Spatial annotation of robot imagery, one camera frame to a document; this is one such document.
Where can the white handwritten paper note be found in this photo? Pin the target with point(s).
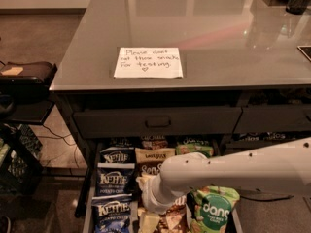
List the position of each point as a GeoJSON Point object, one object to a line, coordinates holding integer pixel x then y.
{"type": "Point", "coordinates": [154, 63]}

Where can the front green Dang chip bag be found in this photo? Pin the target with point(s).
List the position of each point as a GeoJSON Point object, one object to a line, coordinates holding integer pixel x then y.
{"type": "Point", "coordinates": [209, 208]}

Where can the brown sea salt bag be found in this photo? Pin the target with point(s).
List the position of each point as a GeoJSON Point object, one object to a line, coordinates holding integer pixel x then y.
{"type": "Point", "coordinates": [149, 161]}
{"type": "Point", "coordinates": [174, 220]}

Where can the black office chair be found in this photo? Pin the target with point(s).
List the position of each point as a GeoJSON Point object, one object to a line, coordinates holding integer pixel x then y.
{"type": "Point", "coordinates": [25, 91]}

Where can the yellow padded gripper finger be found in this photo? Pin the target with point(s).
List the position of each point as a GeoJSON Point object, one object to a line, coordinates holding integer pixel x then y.
{"type": "Point", "coordinates": [148, 221]}

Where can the rear brown Sea Salt bag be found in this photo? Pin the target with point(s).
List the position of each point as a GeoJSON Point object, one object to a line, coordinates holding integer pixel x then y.
{"type": "Point", "coordinates": [149, 161]}

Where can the closed top dark drawer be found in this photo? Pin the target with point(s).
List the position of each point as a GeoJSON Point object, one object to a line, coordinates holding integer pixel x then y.
{"type": "Point", "coordinates": [156, 121]}

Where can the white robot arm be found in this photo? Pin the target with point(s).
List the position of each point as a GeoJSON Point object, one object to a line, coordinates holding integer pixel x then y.
{"type": "Point", "coordinates": [282, 169]}

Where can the black plastic crate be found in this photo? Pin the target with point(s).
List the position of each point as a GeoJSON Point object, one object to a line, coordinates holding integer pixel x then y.
{"type": "Point", "coordinates": [20, 168]}

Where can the open middle drawer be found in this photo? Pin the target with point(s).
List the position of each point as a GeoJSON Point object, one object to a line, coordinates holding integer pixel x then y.
{"type": "Point", "coordinates": [138, 180]}

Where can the rear green Dang chip bag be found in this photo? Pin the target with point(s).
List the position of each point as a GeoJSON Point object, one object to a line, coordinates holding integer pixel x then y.
{"type": "Point", "coordinates": [189, 148]}

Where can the blue kettle chip bag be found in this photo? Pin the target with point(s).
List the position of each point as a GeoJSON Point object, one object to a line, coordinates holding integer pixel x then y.
{"type": "Point", "coordinates": [113, 178]}
{"type": "Point", "coordinates": [117, 155]}
{"type": "Point", "coordinates": [112, 213]}

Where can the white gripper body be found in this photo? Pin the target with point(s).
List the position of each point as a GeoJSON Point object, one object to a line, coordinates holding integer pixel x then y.
{"type": "Point", "coordinates": [152, 195]}

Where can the grey cabinet with drawers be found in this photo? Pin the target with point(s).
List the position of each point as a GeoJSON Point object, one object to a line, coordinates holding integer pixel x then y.
{"type": "Point", "coordinates": [235, 53]}

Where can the front brown Sea Salt bag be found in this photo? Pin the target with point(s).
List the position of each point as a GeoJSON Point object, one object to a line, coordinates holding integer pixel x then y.
{"type": "Point", "coordinates": [174, 220]}

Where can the green dang chip bag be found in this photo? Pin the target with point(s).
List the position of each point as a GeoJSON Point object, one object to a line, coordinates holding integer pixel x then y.
{"type": "Point", "coordinates": [189, 148]}
{"type": "Point", "coordinates": [209, 208]}

